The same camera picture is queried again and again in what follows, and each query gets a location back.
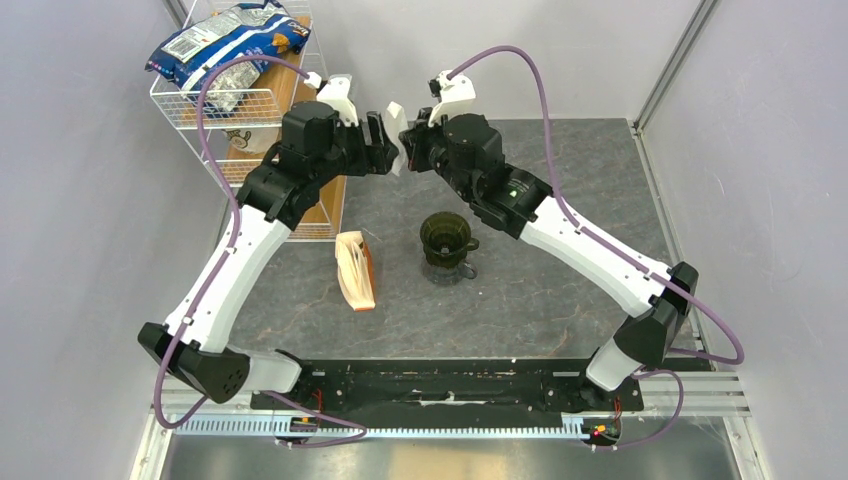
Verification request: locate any clear glass coffee server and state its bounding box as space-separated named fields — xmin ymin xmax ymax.
xmin=421 ymin=260 xmax=478 ymax=286

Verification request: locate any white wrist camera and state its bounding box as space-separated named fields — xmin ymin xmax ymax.
xmin=428 ymin=70 xmax=476 ymax=127
xmin=303 ymin=72 xmax=359 ymax=127

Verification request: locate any white paper coffee filter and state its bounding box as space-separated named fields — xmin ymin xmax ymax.
xmin=383 ymin=101 xmax=408 ymax=176

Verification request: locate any blue snack bag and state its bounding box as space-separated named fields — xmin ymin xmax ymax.
xmin=144 ymin=1 xmax=312 ymax=116

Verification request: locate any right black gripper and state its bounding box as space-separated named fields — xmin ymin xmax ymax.
xmin=400 ymin=104 xmax=476 ymax=203

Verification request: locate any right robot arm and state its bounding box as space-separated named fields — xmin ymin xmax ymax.
xmin=399 ymin=114 xmax=698 ymax=409

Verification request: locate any dark green coffee dripper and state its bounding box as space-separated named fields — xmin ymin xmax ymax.
xmin=419 ymin=211 xmax=480 ymax=269

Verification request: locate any white wire wooden shelf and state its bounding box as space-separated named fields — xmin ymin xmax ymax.
xmin=150 ymin=1 xmax=346 ymax=242

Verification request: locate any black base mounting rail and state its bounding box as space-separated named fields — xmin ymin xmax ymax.
xmin=288 ymin=358 xmax=644 ymax=430

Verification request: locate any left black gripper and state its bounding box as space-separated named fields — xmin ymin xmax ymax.
xmin=312 ymin=111 xmax=399 ymax=187

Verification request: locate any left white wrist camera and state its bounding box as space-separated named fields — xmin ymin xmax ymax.
xmin=303 ymin=72 xmax=359 ymax=127

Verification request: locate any aluminium corner frame post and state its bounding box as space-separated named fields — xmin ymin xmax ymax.
xmin=632 ymin=0 xmax=720 ymax=135

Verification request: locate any white cable duct strip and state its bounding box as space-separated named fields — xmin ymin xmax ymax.
xmin=176 ymin=412 xmax=615 ymax=441

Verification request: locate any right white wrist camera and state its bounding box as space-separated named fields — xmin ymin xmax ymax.
xmin=428 ymin=70 xmax=476 ymax=127

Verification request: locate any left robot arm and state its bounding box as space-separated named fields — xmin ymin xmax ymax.
xmin=138 ymin=101 xmax=408 ymax=409

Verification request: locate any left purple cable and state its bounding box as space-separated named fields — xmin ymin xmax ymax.
xmin=153 ymin=54 xmax=369 ymax=450

